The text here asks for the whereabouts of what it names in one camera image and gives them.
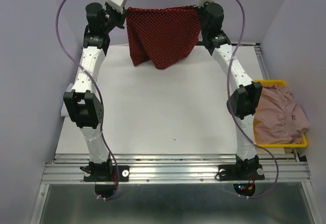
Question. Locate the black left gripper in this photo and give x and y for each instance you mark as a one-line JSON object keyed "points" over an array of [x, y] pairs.
{"points": [[119, 16]]}

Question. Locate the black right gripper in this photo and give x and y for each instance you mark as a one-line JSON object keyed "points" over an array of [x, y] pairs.
{"points": [[199, 9]]}

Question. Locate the red polka dot skirt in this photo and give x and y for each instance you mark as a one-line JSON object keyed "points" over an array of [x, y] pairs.
{"points": [[163, 36]]}

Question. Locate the white skirt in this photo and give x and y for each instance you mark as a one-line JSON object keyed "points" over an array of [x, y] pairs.
{"points": [[69, 102]]}

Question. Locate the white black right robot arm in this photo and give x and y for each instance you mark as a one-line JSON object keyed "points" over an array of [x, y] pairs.
{"points": [[243, 93]]}

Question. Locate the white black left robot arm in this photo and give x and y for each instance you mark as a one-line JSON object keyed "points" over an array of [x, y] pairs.
{"points": [[84, 102]]}

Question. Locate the pink skirt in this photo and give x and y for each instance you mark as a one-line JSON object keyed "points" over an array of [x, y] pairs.
{"points": [[282, 117]]}

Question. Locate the yellow plastic tray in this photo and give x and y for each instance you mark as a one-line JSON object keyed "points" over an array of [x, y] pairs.
{"points": [[280, 145]]}

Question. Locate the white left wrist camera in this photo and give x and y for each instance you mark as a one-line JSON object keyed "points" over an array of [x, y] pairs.
{"points": [[117, 5]]}

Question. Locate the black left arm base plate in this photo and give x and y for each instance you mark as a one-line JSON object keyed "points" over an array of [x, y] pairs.
{"points": [[106, 176]]}

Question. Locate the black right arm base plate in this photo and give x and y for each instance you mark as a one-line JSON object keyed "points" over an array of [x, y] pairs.
{"points": [[233, 172]]}

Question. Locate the aluminium mounting rail frame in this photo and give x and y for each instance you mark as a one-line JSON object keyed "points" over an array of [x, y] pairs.
{"points": [[172, 128]]}

